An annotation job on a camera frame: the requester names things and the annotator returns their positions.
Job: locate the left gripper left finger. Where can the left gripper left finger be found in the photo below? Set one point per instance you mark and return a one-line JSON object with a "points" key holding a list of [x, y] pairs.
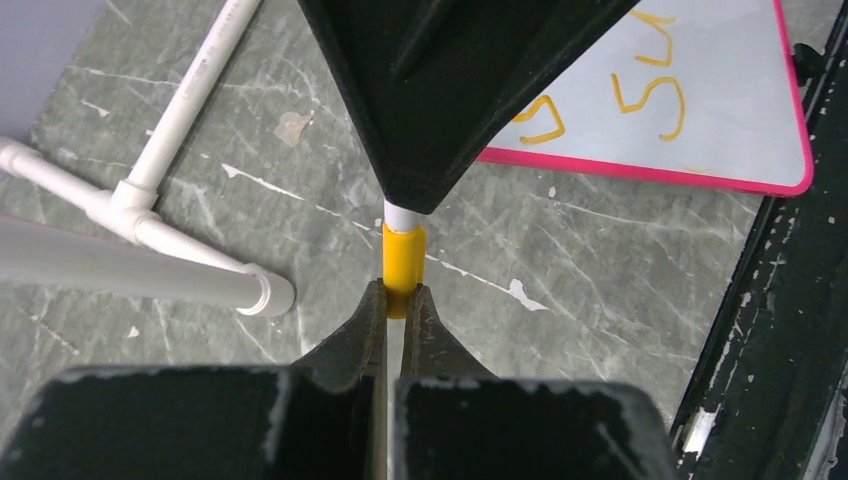
{"points": [[322, 416]]}

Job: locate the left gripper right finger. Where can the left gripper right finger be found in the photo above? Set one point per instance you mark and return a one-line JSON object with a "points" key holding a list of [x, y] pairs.
{"points": [[455, 419]]}

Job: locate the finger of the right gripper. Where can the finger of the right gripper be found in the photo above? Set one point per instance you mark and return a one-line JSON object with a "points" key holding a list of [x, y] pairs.
{"points": [[428, 84]]}

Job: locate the white marker pen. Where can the white marker pen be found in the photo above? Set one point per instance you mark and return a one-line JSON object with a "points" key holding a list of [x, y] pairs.
{"points": [[400, 220]]}

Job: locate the yellow marker cap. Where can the yellow marker cap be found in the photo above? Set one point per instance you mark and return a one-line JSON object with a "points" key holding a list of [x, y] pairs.
{"points": [[403, 268]]}

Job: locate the pink framed whiteboard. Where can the pink framed whiteboard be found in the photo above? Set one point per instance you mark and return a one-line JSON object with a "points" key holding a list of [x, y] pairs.
{"points": [[698, 93]]}

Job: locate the white pvc pipe frame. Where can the white pvc pipe frame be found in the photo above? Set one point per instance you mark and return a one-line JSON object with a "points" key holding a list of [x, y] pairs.
{"points": [[154, 259]]}

